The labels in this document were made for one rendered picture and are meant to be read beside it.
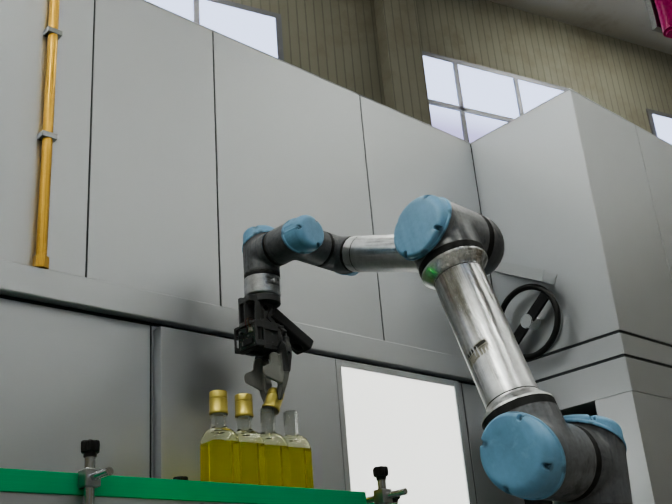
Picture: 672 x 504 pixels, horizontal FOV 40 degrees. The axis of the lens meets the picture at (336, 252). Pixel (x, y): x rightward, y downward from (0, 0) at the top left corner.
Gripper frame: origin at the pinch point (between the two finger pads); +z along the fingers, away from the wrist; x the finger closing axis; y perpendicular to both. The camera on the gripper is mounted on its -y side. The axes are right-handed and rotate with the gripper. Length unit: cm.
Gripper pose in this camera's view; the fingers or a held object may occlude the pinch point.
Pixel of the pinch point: (275, 395)
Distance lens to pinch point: 187.1
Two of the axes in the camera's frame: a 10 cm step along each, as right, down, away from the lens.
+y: -7.3, -2.2, -6.5
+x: 6.8, -3.3, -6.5
